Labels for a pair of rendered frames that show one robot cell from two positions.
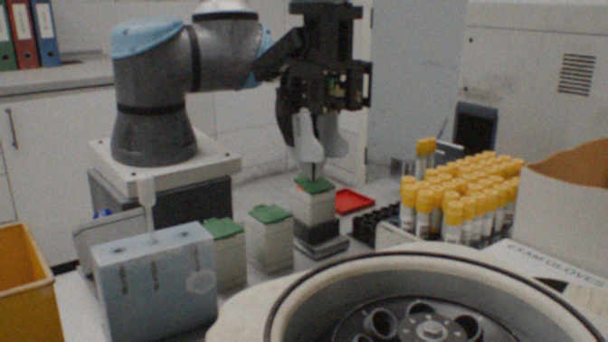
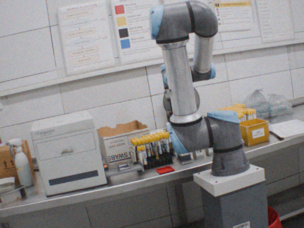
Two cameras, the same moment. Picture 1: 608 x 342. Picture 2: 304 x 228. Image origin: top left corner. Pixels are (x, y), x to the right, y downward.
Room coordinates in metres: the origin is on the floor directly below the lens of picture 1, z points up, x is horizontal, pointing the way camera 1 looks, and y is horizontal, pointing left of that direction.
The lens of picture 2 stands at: (2.20, 0.57, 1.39)
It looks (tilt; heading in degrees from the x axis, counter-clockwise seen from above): 9 degrees down; 204
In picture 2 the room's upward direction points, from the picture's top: 10 degrees counter-clockwise
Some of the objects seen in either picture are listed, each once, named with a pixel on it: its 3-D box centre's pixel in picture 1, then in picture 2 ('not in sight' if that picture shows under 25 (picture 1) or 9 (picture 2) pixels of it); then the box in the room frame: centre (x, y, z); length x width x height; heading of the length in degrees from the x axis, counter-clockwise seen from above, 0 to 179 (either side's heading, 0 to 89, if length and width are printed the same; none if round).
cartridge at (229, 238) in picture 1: (221, 252); (209, 146); (0.50, 0.09, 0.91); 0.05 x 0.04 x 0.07; 37
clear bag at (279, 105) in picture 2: not in sight; (278, 103); (-0.27, 0.40, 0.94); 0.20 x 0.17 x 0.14; 102
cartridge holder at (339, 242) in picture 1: (311, 228); (184, 157); (0.60, -0.01, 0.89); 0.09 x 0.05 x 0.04; 35
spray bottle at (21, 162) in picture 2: not in sight; (20, 163); (0.93, -0.72, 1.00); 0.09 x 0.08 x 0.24; 37
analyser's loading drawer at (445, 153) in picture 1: (447, 157); (119, 169); (0.80, -0.24, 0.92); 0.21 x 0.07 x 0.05; 127
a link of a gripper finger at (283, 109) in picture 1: (295, 109); not in sight; (0.59, 0.01, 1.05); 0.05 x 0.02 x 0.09; 125
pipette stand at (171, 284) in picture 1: (158, 289); not in sight; (0.40, 0.13, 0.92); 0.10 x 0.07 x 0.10; 122
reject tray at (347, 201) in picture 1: (344, 201); (165, 170); (0.72, -0.06, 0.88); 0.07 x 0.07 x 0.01; 37
